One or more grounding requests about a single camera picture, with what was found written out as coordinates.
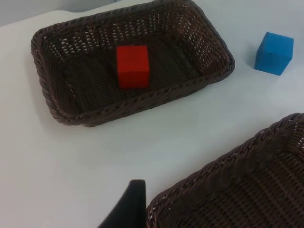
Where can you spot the dark brown wicker basket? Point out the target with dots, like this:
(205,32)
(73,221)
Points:
(128,64)
(235,180)

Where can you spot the blue cube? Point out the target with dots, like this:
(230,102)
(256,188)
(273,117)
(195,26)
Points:
(273,54)

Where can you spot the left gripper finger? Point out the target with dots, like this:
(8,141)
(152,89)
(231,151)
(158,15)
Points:
(131,209)

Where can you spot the red cube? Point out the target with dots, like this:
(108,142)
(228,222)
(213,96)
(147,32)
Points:
(133,67)

